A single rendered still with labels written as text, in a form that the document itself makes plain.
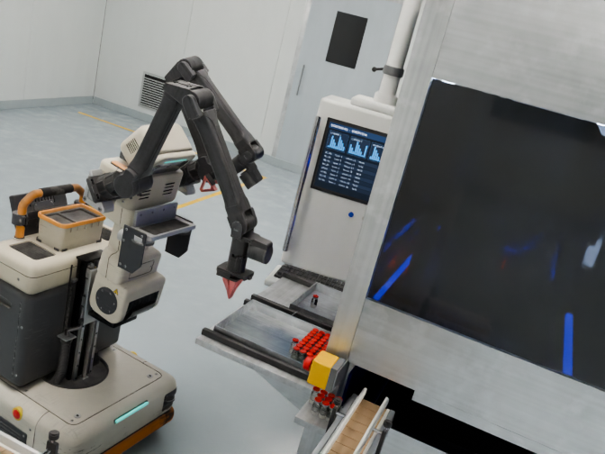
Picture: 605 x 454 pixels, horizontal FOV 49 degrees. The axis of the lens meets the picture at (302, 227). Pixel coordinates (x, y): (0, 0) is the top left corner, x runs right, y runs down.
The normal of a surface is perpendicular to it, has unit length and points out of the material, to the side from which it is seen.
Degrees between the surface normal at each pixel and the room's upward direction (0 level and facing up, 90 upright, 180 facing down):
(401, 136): 90
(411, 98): 90
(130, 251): 90
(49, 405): 0
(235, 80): 90
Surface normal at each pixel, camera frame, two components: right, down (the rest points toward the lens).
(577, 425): -0.37, 0.22
